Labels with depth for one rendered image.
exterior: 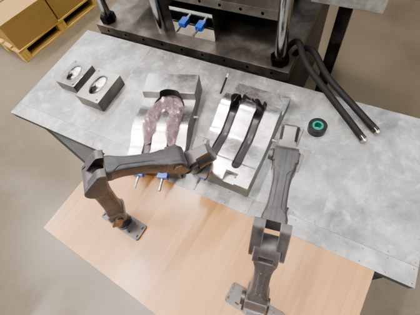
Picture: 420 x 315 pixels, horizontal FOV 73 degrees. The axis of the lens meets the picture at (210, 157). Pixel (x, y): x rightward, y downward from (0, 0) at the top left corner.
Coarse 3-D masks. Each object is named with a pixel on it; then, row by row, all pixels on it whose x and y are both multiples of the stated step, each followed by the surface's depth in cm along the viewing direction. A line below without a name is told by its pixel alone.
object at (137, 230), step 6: (102, 216) 119; (126, 222) 113; (132, 222) 116; (138, 222) 115; (120, 228) 114; (126, 228) 115; (132, 228) 115; (138, 228) 114; (144, 228) 114; (132, 234) 113; (138, 234) 113
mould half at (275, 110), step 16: (224, 96) 124; (256, 96) 132; (272, 96) 130; (224, 112) 123; (240, 112) 120; (272, 112) 117; (240, 128) 120; (272, 128) 116; (224, 144) 119; (240, 144) 118; (256, 144) 117; (224, 160) 115; (256, 160) 113; (240, 176) 110; (256, 176) 118; (240, 192) 115
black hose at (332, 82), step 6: (306, 48) 139; (312, 48) 136; (294, 54) 149; (312, 54) 135; (318, 54) 133; (318, 60) 132; (318, 66) 133; (324, 66) 131; (324, 72) 130; (324, 78) 131; (330, 78) 129; (330, 84) 129; (336, 84) 127
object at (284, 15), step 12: (96, 0) 171; (288, 0) 117; (108, 12) 179; (288, 12) 122; (108, 24) 183; (288, 24) 127; (276, 36) 135; (288, 36) 134; (276, 48) 140; (276, 60) 145; (288, 60) 146
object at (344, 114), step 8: (320, 80) 126; (320, 88) 127; (328, 88) 125; (328, 96) 124; (336, 104) 123; (344, 112) 121; (344, 120) 122; (352, 120) 120; (352, 128) 120; (360, 136) 119
